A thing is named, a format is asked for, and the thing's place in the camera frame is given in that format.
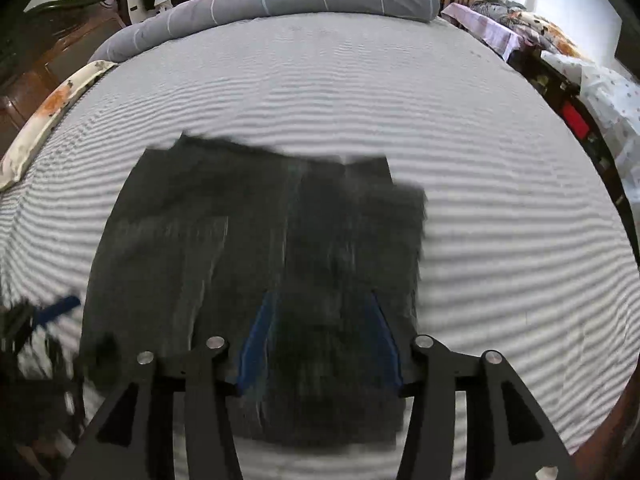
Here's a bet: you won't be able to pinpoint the floral pillow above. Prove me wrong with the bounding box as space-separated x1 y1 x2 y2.
0 60 118 192

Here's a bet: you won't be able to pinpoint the purple cloth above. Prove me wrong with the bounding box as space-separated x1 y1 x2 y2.
440 2 526 61

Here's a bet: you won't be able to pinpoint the dark wooden headboard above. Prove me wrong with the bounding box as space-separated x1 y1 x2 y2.
0 0 132 146

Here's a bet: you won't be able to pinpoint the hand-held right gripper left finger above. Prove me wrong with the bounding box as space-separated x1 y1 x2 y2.
60 290 278 480

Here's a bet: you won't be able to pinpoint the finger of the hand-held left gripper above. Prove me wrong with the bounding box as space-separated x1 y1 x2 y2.
34 294 82 327

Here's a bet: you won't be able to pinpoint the grey white striped bed sheet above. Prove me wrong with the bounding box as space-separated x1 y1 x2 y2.
0 12 640 480

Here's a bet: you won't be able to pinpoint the white printed sheet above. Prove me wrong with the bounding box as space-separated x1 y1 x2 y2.
542 50 640 196

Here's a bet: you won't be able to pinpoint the floral blanket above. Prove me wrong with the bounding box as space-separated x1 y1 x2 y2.
470 0 591 58

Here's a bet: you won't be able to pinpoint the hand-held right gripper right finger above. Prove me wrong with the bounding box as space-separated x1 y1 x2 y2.
369 290 576 480

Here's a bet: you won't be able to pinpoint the dark grey pants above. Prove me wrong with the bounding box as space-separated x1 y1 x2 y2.
80 132 428 448

